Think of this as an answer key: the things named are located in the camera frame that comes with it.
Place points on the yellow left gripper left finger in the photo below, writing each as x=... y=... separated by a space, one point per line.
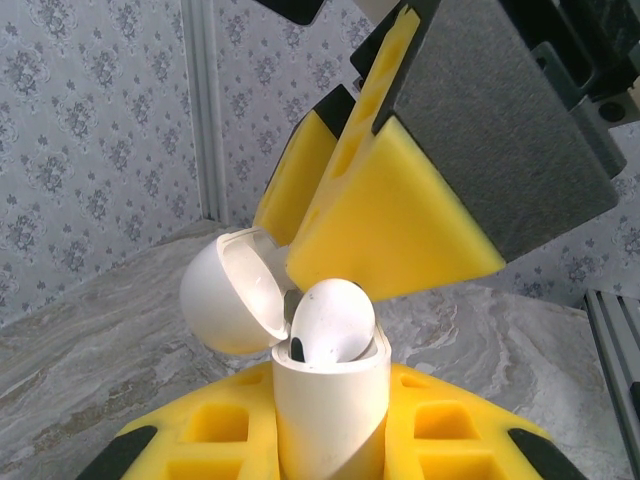
x=265 y=430

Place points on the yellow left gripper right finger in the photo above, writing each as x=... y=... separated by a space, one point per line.
x=400 y=440

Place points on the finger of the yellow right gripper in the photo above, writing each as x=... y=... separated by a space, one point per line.
x=400 y=210
x=295 y=175

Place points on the white earbud charging case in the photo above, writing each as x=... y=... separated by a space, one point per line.
x=325 y=415

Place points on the aluminium corner post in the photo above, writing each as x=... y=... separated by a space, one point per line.
x=202 y=100

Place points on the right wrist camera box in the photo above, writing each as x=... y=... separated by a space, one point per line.
x=375 y=6

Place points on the wide grooved aluminium rail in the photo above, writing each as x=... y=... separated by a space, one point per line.
x=615 y=340

